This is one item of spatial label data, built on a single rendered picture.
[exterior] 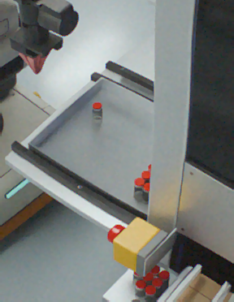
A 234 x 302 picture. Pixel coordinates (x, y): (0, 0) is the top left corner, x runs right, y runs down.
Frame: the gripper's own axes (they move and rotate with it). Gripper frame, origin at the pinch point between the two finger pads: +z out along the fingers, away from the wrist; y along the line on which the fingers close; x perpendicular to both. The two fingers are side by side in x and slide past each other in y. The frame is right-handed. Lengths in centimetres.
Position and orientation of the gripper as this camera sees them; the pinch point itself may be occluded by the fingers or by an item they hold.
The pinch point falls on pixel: (37, 70)
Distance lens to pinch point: 151.4
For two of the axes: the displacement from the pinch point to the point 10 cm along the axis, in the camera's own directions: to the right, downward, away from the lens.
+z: 0.0, 6.9, 7.3
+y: 7.9, 4.4, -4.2
